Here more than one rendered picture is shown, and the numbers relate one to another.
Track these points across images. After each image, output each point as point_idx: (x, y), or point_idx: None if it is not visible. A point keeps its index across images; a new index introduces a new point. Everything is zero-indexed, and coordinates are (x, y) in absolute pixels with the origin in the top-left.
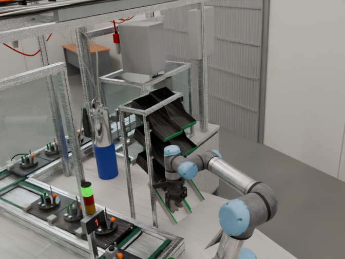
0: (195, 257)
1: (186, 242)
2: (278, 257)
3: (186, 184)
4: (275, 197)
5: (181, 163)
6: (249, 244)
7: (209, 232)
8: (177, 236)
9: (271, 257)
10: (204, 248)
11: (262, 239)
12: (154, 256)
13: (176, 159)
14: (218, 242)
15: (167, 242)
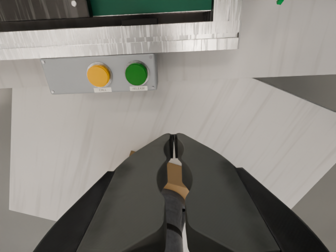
0: (220, 76)
1: (261, 23)
2: (283, 191)
3: None
4: None
5: None
6: (302, 146)
7: (323, 54)
8: (237, 24)
9: (279, 185)
10: (257, 76)
11: (323, 159)
12: (129, 9)
13: None
14: (288, 93)
15: (203, 2)
